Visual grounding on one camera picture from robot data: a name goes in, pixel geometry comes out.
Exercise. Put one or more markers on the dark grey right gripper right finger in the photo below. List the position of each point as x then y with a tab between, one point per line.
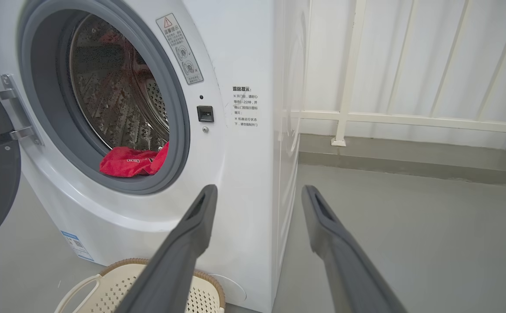
344	269

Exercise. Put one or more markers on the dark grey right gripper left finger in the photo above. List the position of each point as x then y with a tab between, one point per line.
179	261

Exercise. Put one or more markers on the cream perforated laundry basket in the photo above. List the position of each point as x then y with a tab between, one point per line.
113	289

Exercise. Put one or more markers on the black door latch socket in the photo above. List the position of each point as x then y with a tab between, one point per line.
205	114

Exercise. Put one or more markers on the metal door hinge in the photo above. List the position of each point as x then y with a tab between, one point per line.
20	113

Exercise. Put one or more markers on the white washing machine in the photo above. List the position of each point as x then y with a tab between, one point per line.
244	52

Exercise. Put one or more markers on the blue energy label sticker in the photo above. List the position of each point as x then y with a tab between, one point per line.
77	246

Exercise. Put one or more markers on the red clothing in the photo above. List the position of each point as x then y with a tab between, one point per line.
126	164

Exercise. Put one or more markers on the cream metal railing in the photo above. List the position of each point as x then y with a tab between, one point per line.
349	87

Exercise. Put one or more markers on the warning sticker with red triangle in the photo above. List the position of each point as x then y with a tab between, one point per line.
179	48

